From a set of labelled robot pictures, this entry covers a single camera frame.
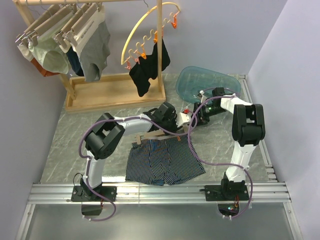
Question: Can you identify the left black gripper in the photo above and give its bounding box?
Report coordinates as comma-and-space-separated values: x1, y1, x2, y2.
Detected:
161, 113, 183, 136

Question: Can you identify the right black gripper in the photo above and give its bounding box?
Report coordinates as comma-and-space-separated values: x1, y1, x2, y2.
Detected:
190, 102, 227, 128

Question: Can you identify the beige clip hanger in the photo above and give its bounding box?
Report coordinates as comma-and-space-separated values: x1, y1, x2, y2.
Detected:
133, 128, 187, 144

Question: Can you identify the navy striped underwear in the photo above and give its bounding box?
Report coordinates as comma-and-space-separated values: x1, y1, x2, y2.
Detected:
125, 135, 206, 186

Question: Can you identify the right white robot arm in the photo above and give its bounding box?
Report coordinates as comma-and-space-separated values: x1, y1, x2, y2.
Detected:
191, 87, 266, 200

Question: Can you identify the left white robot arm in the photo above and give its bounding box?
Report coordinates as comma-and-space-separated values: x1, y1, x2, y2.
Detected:
80, 101, 191, 201

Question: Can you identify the black hanging underwear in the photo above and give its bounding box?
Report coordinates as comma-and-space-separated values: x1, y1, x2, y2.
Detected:
129, 43, 158, 97

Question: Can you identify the yellow curved clip hanger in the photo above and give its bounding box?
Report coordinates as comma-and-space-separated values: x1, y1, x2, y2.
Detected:
120, 1, 181, 70

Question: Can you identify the grey hanging underwear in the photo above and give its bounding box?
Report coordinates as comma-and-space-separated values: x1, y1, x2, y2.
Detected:
73, 10, 111, 82

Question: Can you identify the dark blue hanging underwear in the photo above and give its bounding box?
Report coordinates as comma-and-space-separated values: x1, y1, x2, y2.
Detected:
66, 47, 84, 77

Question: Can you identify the beige hanger with grey underwear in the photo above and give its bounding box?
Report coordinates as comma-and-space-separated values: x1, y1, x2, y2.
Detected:
59, 2, 103, 54

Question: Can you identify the orange hanging underwear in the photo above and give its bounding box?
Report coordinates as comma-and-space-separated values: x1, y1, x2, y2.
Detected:
30, 58, 60, 77

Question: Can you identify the light green hanging underwear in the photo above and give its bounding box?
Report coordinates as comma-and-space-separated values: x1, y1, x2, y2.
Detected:
28, 25, 70, 74

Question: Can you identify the beige hanger with green underwear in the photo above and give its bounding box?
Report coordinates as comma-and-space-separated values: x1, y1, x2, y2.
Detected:
15, 4, 78, 46

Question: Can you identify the blue plastic basin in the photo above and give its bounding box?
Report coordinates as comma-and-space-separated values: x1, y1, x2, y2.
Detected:
175, 66, 241, 104

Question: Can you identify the wooden clothes rack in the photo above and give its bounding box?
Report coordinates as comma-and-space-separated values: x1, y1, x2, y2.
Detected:
12, 0, 167, 115

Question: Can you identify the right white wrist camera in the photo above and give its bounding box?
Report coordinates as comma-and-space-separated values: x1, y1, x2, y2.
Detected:
197, 90, 207, 103

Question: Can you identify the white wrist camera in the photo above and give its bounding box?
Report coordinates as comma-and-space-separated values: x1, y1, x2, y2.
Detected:
175, 109, 191, 128
197, 90, 207, 103

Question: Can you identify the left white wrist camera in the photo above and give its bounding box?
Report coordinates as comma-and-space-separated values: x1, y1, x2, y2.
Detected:
175, 109, 191, 128

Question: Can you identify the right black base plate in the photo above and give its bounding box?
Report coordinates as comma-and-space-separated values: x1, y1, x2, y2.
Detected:
204, 185, 249, 202

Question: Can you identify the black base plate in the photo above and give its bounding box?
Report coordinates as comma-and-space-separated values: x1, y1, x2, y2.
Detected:
204, 185, 249, 202
71, 185, 117, 202

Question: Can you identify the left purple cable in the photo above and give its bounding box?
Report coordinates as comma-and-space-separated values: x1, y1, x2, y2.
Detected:
78, 111, 197, 222

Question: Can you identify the purple cable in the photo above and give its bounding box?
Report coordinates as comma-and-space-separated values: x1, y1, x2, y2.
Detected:
186, 87, 253, 220
78, 111, 197, 222

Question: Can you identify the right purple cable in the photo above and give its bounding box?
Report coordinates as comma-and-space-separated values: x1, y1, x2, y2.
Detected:
186, 87, 253, 220

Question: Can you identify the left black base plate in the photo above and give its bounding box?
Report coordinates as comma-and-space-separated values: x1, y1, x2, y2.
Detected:
71, 185, 117, 202

